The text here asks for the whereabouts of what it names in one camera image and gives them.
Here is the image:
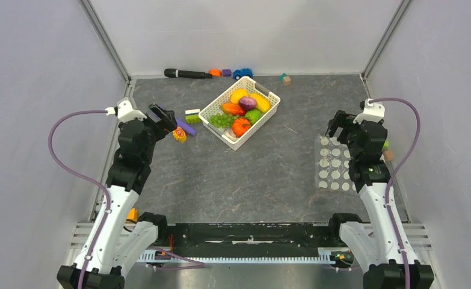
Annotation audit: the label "wooden cube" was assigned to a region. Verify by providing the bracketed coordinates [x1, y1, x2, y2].
[383, 149, 395, 161]

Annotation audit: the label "green white building block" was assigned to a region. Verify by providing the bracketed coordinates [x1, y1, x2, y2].
[185, 109, 202, 124]

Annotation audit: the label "white perforated plastic basket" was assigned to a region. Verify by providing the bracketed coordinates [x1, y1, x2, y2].
[199, 76, 280, 151]

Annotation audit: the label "yellow butterfly toy block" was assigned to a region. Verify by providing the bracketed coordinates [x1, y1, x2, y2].
[173, 126, 187, 143]

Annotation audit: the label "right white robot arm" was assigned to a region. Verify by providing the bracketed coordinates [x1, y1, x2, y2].
[326, 110, 435, 288]

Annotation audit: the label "yellow toy lemon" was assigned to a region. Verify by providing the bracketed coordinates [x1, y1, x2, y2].
[230, 89, 250, 104]

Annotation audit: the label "orange yellow building block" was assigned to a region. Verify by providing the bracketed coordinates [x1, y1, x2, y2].
[126, 208, 139, 223]

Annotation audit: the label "teal and wood cubes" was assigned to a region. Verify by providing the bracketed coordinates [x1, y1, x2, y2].
[280, 73, 291, 86]

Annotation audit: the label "black microphone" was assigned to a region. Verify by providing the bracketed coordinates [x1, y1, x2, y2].
[164, 68, 213, 79]

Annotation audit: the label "clear dotted zip bag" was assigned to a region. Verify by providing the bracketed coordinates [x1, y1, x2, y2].
[314, 135, 357, 194]

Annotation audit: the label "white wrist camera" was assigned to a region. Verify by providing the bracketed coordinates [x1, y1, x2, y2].
[105, 97, 147, 123]
[353, 98, 385, 125]

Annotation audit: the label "orange toy pumpkin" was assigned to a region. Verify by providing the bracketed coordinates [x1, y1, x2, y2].
[232, 118, 251, 138]

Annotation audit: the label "yellow toy mango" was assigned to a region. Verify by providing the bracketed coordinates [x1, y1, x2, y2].
[250, 93, 271, 114]

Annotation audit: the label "green toy cabbage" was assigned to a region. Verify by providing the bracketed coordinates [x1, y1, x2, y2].
[244, 109, 262, 125]

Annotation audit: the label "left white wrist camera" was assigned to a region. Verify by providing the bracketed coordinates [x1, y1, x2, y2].
[105, 97, 147, 123]

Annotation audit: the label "white cable duct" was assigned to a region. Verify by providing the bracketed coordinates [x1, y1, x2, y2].
[137, 249, 355, 265]

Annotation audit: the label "white toy garlic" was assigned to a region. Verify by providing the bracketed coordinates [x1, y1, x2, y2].
[224, 128, 238, 142]

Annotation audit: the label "orange toy block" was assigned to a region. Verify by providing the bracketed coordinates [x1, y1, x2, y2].
[208, 69, 223, 77]

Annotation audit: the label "purple toy onion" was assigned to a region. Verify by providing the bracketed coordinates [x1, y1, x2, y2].
[238, 96, 257, 111]

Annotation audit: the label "green toy grapes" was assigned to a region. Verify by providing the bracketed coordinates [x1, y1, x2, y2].
[209, 113, 239, 129]

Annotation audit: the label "purple toy block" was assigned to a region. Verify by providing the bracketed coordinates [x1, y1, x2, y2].
[221, 69, 232, 77]

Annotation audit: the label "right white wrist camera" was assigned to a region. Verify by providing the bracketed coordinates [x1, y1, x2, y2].
[353, 98, 385, 125]

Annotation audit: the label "blue toy car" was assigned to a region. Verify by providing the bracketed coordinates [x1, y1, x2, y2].
[232, 68, 253, 80]

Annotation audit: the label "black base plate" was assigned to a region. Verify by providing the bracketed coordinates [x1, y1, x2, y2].
[153, 222, 345, 258]

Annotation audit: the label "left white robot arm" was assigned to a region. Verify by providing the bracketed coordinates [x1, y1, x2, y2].
[48, 99, 177, 288]

